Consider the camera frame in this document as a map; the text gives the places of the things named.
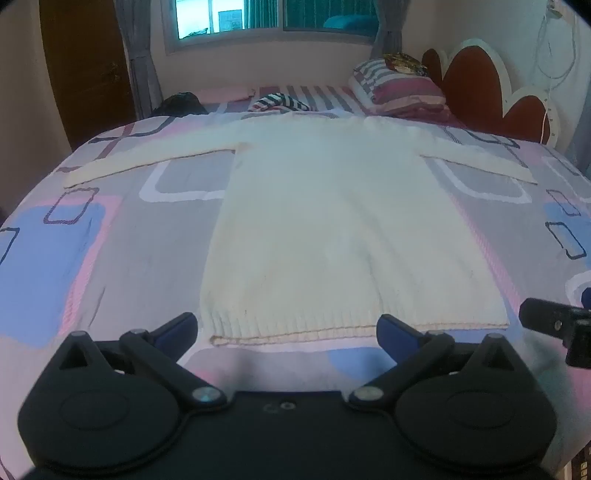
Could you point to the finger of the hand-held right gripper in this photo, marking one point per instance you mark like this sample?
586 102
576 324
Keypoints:
545 318

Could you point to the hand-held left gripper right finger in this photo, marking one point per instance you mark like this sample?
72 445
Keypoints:
392 330

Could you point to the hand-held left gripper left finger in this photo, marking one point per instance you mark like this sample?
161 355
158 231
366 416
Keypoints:
176 328

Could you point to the white knit sweater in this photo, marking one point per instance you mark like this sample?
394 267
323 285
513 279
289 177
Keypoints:
323 207

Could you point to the pink grey patterned blanket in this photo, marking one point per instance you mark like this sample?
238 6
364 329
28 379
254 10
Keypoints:
69 258

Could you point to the black plastic bag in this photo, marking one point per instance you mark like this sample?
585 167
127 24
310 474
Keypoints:
180 104

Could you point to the striped pink pillow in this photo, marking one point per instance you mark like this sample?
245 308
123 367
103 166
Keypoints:
401 92

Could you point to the red white flower headboard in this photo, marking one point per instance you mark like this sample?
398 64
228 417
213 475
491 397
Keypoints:
475 87

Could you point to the striped pink bed sheet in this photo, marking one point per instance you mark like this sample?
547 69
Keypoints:
332 97

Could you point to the red white striped garment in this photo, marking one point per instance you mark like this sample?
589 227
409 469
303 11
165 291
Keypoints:
277 101

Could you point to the yellow printed pillow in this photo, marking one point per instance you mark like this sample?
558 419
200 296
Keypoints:
406 62

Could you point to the grey curtain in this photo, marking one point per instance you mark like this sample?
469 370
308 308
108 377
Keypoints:
390 27
138 60

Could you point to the brown wooden door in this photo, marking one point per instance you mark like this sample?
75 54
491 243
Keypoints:
83 69

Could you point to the window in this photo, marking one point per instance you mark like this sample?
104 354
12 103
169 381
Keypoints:
258 18

